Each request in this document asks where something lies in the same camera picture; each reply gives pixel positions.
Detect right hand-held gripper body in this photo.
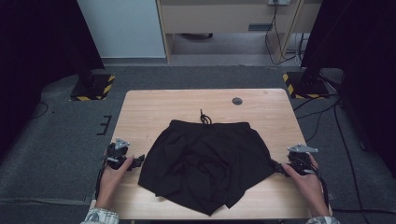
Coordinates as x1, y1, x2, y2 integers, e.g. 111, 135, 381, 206
287, 143, 319, 175

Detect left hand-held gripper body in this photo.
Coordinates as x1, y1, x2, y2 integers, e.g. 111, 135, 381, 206
106, 137, 131, 171

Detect black pants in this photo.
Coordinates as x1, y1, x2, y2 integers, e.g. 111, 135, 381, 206
137, 108, 276, 217

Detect person's right hand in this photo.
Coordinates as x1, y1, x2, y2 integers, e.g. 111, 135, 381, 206
281, 154, 331, 218

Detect person's left hand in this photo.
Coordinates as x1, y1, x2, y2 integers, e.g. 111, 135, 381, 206
94, 155, 135, 211

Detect person's left patterned sleeve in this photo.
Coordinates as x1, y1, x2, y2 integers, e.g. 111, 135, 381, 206
80, 207, 120, 224

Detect person's patterned sleeve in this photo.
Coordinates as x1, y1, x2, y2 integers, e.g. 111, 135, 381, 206
306, 216, 342, 224
80, 207, 120, 224

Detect person's right patterned sleeve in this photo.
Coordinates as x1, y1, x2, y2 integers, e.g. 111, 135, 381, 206
306, 216, 342, 224

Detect striped black stand base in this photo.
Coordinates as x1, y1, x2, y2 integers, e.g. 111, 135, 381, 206
282, 71, 332, 101
68, 73, 117, 102

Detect black curtain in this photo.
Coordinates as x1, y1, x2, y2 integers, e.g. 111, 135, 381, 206
300, 0, 396, 179
0, 0, 106, 158

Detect white panel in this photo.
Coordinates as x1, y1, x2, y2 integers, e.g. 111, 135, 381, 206
77, 0, 167, 60

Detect beige wooden desk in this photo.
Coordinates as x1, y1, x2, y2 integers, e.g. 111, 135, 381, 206
155, 0, 323, 63

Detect left hand-held gripper cable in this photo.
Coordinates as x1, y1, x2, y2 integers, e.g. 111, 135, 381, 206
94, 161, 108, 201

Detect hand-held gripper cable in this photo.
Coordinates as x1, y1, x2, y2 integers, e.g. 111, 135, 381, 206
94, 161, 108, 201
311, 164, 331, 210

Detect right hand-held gripper cable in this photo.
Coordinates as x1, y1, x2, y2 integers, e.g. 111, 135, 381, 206
311, 164, 331, 210

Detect long black floor cable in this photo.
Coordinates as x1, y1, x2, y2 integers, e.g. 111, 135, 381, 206
332, 104, 366, 224

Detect thin black floor cable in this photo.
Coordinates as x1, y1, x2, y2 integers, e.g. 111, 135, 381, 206
30, 101, 50, 120

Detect black hanging cable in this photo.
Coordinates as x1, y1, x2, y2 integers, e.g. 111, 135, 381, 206
264, 2, 297, 66

